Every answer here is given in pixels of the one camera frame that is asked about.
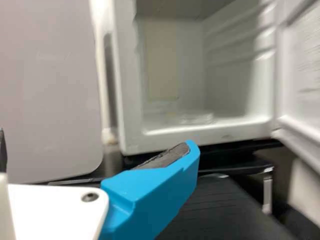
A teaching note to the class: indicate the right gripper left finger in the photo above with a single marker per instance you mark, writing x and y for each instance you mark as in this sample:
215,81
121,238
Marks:
2,152

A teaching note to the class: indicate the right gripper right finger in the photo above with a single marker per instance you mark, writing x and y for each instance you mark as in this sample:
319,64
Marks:
150,200

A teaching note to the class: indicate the incubator door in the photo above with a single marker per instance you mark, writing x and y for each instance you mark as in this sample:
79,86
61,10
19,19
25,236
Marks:
300,75

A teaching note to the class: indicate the white incubator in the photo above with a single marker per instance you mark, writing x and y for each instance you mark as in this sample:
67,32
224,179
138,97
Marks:
175,140

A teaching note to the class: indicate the white box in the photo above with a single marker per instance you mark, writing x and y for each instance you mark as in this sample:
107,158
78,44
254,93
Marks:
50,87

